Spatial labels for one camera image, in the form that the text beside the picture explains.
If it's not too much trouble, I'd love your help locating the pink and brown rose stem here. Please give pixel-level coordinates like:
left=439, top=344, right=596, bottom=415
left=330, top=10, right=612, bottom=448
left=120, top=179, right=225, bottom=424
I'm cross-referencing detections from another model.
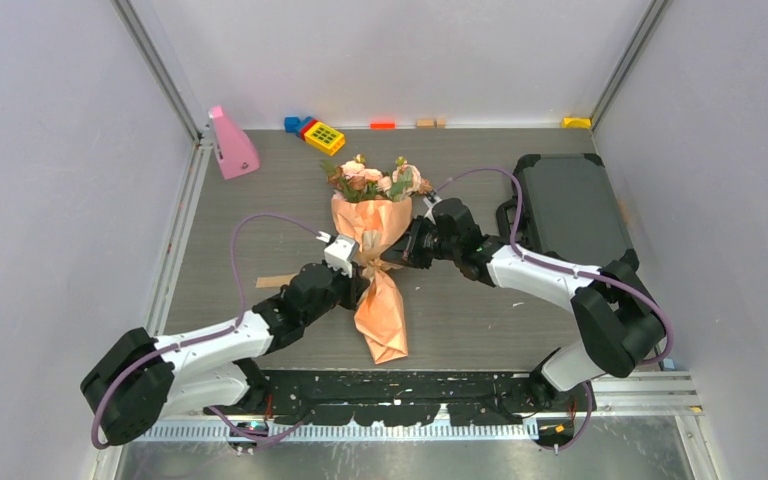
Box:
left=378, top=157, right=433, bottom=202

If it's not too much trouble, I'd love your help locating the red toy brick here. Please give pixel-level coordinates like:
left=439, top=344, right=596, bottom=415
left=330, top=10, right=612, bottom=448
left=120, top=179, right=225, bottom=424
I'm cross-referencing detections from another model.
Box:
left=296, top=117, right=318, bottom=139

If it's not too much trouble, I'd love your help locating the yellow toy brick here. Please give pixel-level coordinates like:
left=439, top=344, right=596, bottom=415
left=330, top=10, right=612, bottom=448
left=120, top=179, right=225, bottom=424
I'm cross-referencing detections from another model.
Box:
left=303, top=121, right=345, bottom=156

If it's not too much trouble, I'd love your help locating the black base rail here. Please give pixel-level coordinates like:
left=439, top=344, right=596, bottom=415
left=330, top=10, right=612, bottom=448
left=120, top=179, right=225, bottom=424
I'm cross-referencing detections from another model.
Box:
left=220, top=360, right=588, bottom=427

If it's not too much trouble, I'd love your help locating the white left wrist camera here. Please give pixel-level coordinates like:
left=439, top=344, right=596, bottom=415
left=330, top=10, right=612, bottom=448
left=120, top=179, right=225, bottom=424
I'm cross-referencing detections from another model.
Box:
left=317, top=231, right=359, bottom=278

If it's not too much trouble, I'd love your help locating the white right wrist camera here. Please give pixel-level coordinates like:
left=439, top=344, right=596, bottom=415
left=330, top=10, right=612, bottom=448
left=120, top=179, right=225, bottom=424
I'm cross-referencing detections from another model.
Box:
left=423, top=191, right=441, bottom=224

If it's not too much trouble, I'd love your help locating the peach wrapping paper sheet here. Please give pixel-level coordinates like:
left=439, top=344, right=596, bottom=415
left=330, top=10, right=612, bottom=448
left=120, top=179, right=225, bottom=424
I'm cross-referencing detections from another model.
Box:
left=331, top=195, right=412, bottom=364

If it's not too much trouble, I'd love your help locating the yellow corner block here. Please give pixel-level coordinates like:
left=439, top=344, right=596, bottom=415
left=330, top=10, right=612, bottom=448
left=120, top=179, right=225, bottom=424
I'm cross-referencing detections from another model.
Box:
left=560, top=117, right=592, bottom=129

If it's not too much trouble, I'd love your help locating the dark grey hard case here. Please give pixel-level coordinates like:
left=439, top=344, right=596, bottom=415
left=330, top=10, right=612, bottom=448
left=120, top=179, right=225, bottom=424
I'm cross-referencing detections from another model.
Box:
left=496, top=153, right=639, bottom=270

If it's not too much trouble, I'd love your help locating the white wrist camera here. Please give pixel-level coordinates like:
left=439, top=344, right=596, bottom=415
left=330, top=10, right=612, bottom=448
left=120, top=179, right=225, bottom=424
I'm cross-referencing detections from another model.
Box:
left=317, top=231, right=359, bottom=278
left=423, top=191, right=441, bottom=224

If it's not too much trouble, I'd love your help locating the tan ribbon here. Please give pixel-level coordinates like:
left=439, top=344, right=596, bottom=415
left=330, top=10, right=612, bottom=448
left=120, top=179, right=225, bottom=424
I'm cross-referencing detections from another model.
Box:
left=256, top=230, right=401, bottom=289

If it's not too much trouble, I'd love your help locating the orange flat block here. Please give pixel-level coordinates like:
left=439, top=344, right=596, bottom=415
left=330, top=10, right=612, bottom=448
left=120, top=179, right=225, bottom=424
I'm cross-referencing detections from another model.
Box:
left=369, top=121, right=396, bottom=130

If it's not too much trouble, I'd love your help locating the pink plastic wedge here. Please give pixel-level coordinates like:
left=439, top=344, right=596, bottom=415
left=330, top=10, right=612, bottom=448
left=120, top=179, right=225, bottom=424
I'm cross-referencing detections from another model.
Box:
left=208, top=106, right=261, bottom=180

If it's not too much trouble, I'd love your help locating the blue toy brick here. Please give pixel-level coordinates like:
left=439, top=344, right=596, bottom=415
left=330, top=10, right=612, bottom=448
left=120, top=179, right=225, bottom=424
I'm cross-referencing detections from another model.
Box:
left=284, top=116, right=314, bottom=137

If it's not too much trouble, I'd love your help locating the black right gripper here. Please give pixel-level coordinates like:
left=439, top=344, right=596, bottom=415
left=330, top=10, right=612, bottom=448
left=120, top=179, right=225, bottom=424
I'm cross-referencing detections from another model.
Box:
left=381, top=215, right=460, bottom=270

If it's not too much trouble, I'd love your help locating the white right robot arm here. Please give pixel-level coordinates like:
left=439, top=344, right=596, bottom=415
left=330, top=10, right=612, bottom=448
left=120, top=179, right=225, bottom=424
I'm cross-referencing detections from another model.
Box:
left=381, top=198, right=668, bottom=411

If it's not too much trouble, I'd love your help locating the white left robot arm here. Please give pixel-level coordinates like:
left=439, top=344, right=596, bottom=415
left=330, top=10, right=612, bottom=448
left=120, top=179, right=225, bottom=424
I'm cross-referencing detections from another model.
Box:
left=80, top=262, right=370, bottom=450

